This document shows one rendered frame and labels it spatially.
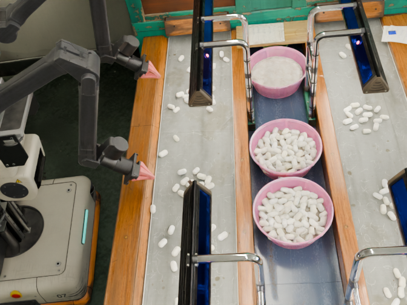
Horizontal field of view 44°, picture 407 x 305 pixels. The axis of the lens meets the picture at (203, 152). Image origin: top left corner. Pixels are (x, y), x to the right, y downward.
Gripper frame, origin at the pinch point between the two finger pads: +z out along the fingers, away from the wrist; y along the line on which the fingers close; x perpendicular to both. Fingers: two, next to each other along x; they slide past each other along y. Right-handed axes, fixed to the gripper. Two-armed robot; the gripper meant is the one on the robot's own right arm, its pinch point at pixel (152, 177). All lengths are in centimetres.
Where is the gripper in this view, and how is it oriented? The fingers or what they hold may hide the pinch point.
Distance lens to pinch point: 177.8
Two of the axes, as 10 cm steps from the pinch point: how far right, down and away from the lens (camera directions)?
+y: 0.2, -7.6, 6.4
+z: 8.3, 3.7, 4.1
